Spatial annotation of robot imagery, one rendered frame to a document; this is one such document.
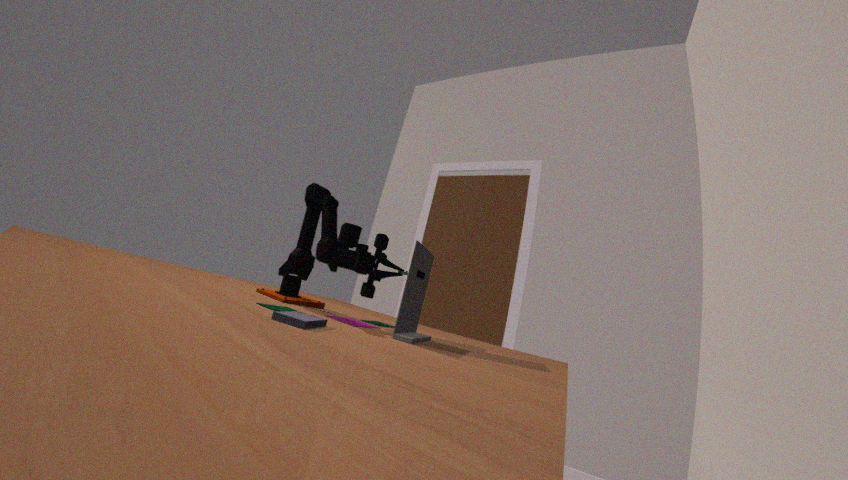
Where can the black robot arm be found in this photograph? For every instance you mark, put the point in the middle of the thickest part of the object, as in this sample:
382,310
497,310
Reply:
330,250

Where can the purple flat square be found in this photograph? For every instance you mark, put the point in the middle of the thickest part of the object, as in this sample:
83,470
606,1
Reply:
352,322

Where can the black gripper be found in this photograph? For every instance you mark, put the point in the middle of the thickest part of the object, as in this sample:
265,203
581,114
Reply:
381,242

